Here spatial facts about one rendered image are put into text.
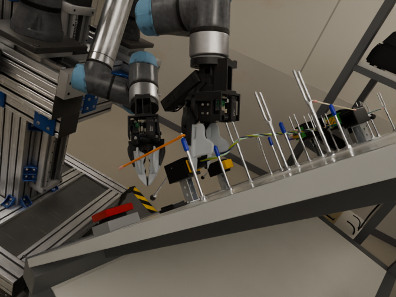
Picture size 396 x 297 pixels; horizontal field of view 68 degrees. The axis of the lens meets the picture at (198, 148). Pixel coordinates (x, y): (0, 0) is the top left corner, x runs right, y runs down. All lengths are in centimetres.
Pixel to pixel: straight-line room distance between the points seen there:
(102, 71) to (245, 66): 234
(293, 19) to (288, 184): 287
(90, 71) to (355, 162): 78
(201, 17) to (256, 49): 253
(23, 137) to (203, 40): 113
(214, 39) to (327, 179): 40
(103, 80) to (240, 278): 70
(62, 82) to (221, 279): 76
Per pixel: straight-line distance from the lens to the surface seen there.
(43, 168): 161
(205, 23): 56
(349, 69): 148
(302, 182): 21
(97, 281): 81
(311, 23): 305
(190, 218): 28
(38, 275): 73
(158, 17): 62
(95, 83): 88
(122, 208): 49
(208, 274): 92
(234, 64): 56
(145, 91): 75
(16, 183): 170
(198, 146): 55
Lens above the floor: 146
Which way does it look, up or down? 26 degrees down
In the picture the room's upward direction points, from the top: 23 degrees clockwise
